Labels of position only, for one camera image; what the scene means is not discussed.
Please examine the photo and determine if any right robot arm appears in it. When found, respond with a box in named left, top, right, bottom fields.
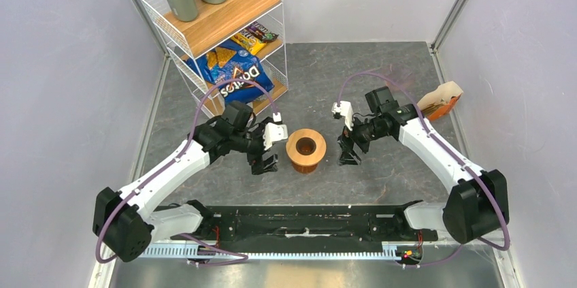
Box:
left=331, top=86, right=510, bottom=244

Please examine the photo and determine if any white wire wooden shelf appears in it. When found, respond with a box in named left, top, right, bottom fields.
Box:
left=140, top=0, right=289, bottom=102

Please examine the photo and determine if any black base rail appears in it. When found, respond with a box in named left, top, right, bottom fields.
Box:
left=135, top=204, right=452, bottom=255

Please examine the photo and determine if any coffee filter box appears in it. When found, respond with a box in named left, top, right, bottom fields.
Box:
left=417, top=81, right=463, bottom=121

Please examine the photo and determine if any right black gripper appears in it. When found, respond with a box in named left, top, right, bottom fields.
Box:
left=337, top=110, right=389, bottom=165

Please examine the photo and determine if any blue Doritos bag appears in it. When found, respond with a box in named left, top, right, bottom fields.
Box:
left=186, top=39, right=274, bottom=103

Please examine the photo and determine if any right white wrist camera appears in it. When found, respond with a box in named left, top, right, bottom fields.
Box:
left=331, top=101, right=354, bottom=130

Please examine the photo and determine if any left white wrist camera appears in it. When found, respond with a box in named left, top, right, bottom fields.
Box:
left=263, top=112, right=289, bottom=150

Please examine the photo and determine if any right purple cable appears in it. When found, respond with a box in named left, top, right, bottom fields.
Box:
left=337, top=71, right=511, bottom=270

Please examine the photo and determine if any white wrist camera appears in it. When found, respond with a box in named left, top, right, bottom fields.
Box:
left=331, top=101, right=354, bottom=130
left=263, top=112, right=289, bottom=150

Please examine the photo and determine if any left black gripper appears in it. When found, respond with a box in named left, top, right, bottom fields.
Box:
left=231, top=117, right=278, bottom=174

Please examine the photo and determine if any wooden ring dripper holder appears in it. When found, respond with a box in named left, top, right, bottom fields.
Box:
left=286, top=129, right=327, bottom=167

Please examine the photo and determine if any yellow candy bag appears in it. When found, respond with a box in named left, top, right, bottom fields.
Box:
left=231, top=31, right=267, bottom=55

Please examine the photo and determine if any amber glass carafe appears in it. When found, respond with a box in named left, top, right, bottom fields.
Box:
left=291, top=161, right=318, bottom=174

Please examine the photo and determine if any brown candy bag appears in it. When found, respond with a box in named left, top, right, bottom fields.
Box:
left=246, top=21, right=278, bottom=43

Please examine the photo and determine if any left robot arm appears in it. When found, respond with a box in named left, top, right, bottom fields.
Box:
left=93, top=101, right=288, bottom=263

